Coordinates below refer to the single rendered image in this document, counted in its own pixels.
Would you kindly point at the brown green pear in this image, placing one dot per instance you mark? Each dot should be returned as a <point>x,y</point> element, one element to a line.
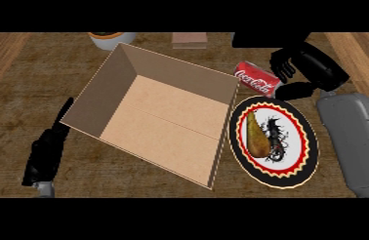
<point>258,138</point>

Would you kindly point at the white plant pot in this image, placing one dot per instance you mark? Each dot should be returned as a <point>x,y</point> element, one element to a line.
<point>112,39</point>

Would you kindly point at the open cardboard box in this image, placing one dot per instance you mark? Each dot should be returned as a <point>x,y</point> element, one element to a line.
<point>159,115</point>

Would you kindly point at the black appliance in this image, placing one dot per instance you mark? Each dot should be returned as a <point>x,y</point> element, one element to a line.
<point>270,39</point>

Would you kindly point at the black red patterned plate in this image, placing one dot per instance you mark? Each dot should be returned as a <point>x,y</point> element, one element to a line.
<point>298,146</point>

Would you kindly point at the red soda can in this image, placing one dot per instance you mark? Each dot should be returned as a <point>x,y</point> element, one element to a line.
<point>258,78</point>

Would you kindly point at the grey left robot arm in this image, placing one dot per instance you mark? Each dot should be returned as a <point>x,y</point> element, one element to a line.
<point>45,189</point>

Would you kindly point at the small brown cardboard block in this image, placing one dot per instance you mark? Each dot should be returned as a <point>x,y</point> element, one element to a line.
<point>190,40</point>

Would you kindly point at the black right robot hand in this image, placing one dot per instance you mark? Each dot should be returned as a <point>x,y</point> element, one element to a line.
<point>312,66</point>

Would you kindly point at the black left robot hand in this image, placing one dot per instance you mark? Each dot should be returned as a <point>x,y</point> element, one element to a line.
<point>45,156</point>

